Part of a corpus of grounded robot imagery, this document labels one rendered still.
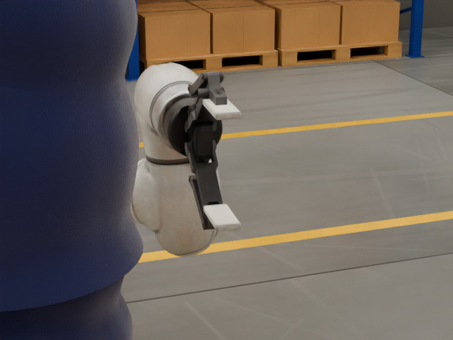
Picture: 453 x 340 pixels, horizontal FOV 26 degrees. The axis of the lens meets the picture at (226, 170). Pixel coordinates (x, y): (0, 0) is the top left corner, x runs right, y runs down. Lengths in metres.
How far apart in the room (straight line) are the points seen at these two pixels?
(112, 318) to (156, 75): 0.59
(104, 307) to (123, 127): 0.16
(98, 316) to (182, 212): 0.60
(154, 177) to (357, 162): 4.85
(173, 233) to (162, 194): 0.06
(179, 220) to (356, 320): 2.85
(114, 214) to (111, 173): 0.04
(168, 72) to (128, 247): 0.59
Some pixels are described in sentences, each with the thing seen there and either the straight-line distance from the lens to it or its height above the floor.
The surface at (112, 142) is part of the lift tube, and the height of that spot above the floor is 1.72.
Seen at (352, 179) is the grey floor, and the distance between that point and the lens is 5.93.
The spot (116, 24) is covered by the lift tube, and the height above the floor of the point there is 1.81.
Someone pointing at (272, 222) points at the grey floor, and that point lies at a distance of 5.24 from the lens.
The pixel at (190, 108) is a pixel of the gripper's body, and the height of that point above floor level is 1.62.
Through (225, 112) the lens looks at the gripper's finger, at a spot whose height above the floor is 1.65.
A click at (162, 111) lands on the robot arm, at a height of 1.60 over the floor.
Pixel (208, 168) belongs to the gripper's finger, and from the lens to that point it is 1.25.
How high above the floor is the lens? 1.95
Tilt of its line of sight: 19 degrees down
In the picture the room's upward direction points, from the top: straight up
